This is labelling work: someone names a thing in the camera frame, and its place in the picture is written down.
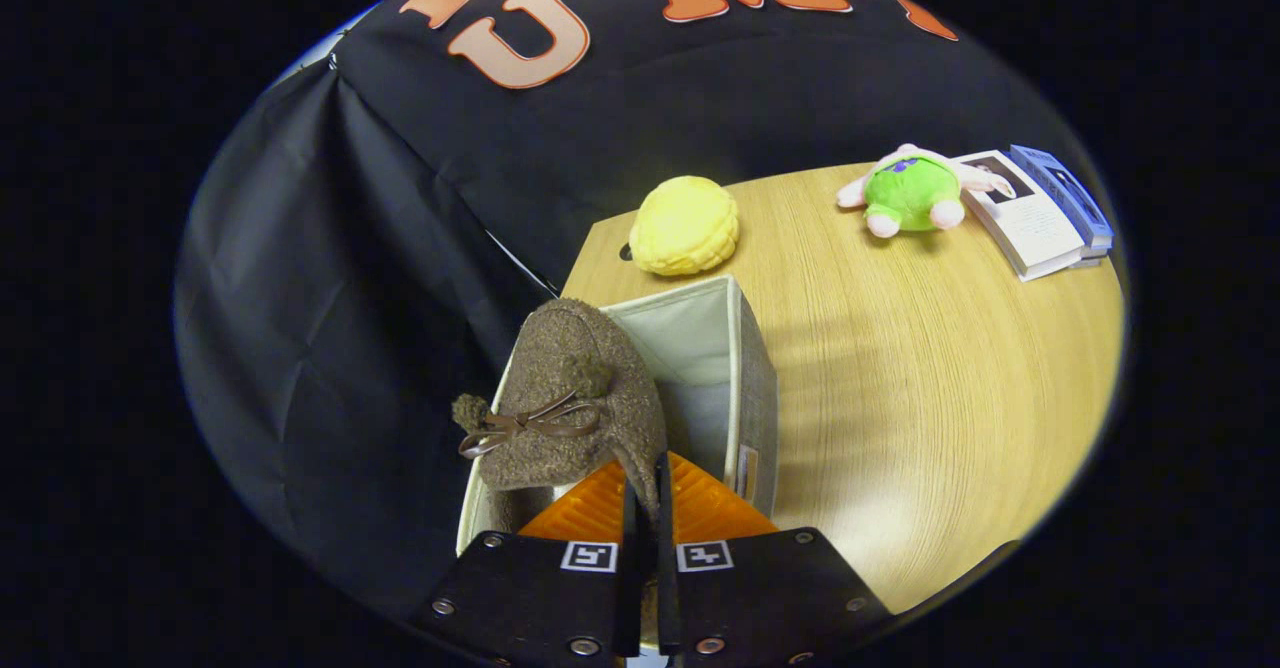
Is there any white paperback book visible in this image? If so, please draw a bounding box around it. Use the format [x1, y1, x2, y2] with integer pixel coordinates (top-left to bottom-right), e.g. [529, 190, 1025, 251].
[955, 150, 1086, 281]

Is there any yellow round plush toy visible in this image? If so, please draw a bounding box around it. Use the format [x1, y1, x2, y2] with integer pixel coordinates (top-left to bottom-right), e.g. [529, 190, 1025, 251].
[629, 176, 741, 277]

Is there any grey fabric storage box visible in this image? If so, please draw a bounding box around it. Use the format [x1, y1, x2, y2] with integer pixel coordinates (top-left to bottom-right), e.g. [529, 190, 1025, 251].
[455, 275, 781, 559]

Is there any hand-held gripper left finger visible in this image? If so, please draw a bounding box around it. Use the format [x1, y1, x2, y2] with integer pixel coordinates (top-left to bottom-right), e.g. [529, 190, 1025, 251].
[415, 460, 641, 668]

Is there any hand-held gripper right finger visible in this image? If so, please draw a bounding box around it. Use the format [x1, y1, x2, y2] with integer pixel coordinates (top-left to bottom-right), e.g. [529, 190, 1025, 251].
[655, 451, 893, 668]

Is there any black backdrop cloth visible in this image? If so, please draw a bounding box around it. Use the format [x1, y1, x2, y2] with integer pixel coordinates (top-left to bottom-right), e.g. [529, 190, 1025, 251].
[175, 0, 1101, 619]

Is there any green and pink plush toy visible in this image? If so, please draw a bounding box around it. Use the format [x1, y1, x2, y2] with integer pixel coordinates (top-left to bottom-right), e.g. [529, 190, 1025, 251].
[837, 144, 1016, 239]

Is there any brown fuzzy shoe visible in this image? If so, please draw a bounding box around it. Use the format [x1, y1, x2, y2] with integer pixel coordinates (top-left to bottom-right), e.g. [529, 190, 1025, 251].
[452, 298, 669, 534]

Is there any blue product box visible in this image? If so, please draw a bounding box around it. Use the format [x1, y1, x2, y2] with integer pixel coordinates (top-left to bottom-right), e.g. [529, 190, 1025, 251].
[1010, 145, 1114, 269]

